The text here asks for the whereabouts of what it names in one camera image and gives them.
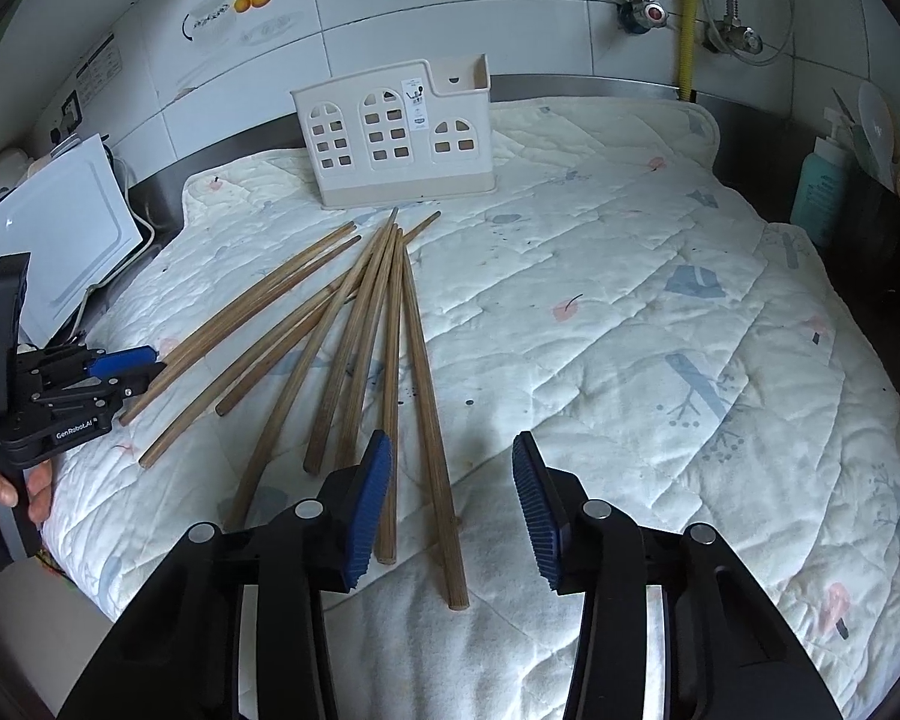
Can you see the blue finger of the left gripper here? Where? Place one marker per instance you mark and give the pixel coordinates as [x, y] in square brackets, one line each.
[110, 365]

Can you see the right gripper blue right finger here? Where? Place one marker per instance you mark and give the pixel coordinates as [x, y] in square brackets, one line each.
[551, 502]

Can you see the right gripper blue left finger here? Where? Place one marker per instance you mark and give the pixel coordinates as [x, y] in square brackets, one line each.
[353, 498]

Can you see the wooden chopstick short diagonal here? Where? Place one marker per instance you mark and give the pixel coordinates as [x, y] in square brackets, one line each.
[278, 351]

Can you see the wooden chopstick long diagonal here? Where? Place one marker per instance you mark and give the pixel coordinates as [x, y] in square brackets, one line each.
[269, 436]

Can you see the person's left hand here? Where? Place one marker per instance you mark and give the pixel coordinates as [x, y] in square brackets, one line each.
[39, 489]

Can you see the white quilted mat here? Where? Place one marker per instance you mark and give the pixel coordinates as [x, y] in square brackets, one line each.
[686, 359]

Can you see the beige utensil holder caddy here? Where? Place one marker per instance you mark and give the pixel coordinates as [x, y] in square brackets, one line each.
[406, 132]

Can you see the teal soap bottle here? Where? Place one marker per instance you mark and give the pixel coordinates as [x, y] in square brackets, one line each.
[821, 190]

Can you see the water valve with red knob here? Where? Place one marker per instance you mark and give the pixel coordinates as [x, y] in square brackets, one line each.
[637, 17]

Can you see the black wall socket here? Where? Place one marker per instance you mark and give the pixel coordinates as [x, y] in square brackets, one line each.
[71, 114]

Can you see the white wall label sticker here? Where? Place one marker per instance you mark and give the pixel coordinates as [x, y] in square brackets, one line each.
[98, 69]

